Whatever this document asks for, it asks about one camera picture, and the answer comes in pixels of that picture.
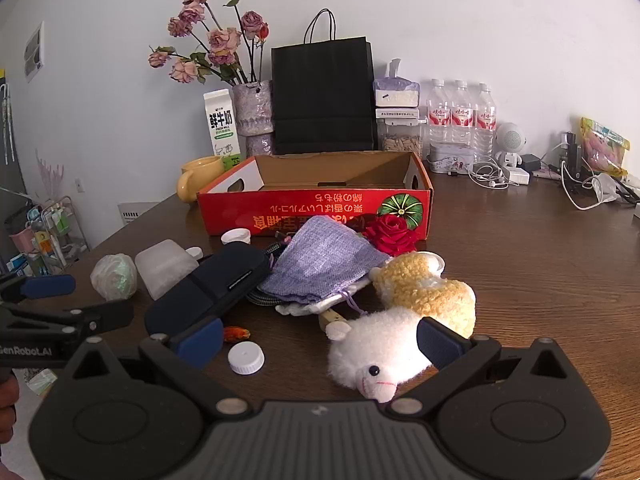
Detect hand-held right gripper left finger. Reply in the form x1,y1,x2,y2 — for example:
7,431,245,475
69,316,253,418

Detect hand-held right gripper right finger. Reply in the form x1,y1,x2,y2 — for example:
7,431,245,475
384,316,573,418

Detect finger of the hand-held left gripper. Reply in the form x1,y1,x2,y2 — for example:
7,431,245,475
0,301,135,346
0,274,77,305

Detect white green bag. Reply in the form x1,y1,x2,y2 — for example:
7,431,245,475
90,254,138,301

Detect white screw cap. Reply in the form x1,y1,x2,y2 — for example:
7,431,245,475
227,341,266,375

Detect navy zip case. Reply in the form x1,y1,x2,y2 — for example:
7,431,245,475
145,242,271,341

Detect white plush sheep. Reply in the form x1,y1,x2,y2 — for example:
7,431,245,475
325,307,441,404

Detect translucent plastic box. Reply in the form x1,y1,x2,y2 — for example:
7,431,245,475
135,240,199,301

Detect red artificial rose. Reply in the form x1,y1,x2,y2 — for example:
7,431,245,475
362,214,418,256

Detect purple cloth pouch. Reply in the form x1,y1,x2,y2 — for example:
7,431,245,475
260,216,391,306

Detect red cardboard box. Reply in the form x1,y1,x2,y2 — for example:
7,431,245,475
196,151,433,238

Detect person's left hand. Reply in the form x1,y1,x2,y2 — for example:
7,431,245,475
0,375,20,443

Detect pink cup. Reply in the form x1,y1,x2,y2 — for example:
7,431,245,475
9,226,36,255

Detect white leaflet board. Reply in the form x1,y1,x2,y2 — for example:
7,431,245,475
117,202,162,224

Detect pink dried grass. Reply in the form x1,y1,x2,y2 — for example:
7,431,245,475
34,149,66,201

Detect small wooden piece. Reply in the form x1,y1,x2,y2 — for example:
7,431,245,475
319,310,347,333

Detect white hanging umbrella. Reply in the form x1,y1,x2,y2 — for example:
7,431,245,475
0,84,16,166

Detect yellow mug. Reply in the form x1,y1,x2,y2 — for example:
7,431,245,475
176,156,225,203

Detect white earphones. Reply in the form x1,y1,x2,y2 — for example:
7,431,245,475
467,157,512,190

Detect printed tin box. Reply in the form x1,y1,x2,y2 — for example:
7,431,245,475
428,142,475,175

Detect clear seed container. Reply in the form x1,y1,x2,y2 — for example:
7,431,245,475
376,119,428,161

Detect white round robot speaker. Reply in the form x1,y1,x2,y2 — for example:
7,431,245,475
494,122,527,168

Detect white milk carton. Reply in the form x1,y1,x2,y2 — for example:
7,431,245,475
202,88,242,171

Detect clear water bottle red label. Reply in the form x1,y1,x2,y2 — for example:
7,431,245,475
472,83,498,163
450,80,476,146
426,79,453,146

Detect white face mask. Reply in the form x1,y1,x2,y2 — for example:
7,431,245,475
592,172,632,205

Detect white flat box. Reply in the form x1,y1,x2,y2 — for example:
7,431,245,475
375,107,420,122

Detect black stand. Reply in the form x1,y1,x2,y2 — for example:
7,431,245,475
575,132,593,181

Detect purple speckled vase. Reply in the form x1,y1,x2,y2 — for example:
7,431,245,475
231,80,276,157

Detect yellow pink snack bag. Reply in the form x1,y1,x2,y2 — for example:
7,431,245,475
580,116,631,177

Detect black paper bag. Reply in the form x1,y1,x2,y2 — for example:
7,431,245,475
271,8,378,155

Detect dried pink rose bouquet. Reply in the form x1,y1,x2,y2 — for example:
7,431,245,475
148,0,271,86

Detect wire storage rack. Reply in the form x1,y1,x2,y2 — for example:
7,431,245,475
30,197,91,276

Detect white wall notice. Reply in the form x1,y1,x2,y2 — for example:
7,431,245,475
23,21,46,83

